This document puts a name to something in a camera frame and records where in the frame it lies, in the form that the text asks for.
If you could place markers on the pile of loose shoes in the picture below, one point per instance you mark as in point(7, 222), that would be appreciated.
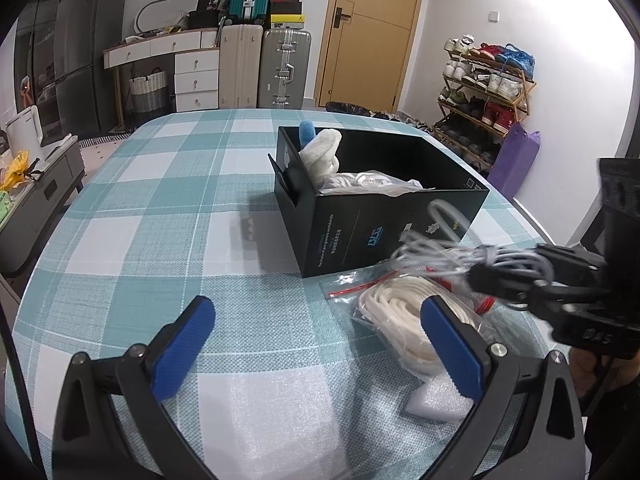
point(400, 119)

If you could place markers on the wooden door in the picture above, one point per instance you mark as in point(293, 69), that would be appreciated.
point(370, 35)

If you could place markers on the black storage box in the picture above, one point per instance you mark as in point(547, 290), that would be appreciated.
point(350, 240)

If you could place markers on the beige suitcase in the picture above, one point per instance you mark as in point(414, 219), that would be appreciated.
point(241, 67)

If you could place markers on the blue sponge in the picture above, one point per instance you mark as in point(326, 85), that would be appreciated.
point(306, 132)

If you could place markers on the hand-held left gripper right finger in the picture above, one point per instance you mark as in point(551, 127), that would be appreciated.
point(452, 355)

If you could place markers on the white foam sheet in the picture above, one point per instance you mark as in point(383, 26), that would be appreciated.
point(435, 402)

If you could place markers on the dark glass cabinet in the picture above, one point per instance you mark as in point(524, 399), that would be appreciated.
point(35, 60)

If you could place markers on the yellow plastic bag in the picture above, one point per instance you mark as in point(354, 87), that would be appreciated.
point(15, 170)

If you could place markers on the green pouch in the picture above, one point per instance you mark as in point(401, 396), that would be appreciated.
point(4, 205)

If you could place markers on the person's right hand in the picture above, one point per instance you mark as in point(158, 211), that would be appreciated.
point(584, 375)

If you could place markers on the silver suitcase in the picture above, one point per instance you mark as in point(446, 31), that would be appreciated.
point(284, 67)

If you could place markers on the grey refrigerator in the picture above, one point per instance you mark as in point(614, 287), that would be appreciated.
point(90, 60)

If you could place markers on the oval metal frame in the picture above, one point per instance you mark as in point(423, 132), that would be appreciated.
point(150, 5)

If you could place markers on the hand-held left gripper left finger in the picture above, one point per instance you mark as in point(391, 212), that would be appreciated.
point(182, 345)

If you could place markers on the yellow black shoe box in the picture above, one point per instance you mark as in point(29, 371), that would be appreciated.
point(287, 21)

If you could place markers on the grey TV cabinet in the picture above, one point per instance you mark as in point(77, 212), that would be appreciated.
point(45, 180)

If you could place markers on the white fabric bundle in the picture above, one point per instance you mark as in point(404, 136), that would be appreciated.
point(322, 152)

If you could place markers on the black fabric case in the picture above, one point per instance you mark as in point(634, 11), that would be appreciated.
point(202, 20)

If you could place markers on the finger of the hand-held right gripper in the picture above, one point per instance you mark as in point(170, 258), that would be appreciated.
point(500, 282)
point(570, 258)

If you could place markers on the black garbage bag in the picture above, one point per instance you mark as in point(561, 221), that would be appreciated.
point(345, 107)

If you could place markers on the black paper bag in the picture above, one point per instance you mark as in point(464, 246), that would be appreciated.
point(209, 0)

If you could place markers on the white desk with drawers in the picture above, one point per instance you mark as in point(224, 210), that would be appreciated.
point(195, 80)

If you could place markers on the purple bag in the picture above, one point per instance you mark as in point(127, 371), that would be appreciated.
point(515, 160)

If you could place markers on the striped rug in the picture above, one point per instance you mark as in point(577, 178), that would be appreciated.
point(105, 140)

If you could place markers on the wooden shoe rack with shoes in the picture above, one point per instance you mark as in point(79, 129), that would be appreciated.
point(480, 85)

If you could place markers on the woven basket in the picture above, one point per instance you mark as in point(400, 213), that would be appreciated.
point(148, 92)

